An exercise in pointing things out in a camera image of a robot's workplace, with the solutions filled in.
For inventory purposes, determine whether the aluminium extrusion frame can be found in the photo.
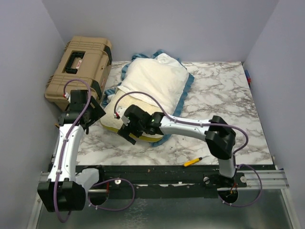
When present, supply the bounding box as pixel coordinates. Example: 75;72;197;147
37;124;289;223

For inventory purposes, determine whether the white blue-trimmed pillowcase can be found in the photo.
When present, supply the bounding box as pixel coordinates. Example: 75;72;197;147
100;51;194;132

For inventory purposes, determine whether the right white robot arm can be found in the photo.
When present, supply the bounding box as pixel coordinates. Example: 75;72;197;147
114;105;236;187

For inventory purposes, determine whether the tan plastic toolbox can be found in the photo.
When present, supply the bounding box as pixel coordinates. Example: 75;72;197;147
44;36;112;111

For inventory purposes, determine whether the cream yellow-edged pillow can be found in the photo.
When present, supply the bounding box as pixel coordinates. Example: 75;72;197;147
100;90;162;133

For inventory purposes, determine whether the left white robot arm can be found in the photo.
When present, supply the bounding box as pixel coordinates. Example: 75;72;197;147
37;90;105;212

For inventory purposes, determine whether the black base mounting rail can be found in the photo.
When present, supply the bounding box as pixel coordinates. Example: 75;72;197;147
47;163;248;200

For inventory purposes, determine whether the yellow handled screwdriver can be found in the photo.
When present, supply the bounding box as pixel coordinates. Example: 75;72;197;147
183;156;210;167

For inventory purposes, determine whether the blue red marker pen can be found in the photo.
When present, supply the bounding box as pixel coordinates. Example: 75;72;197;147
244;70;252;89

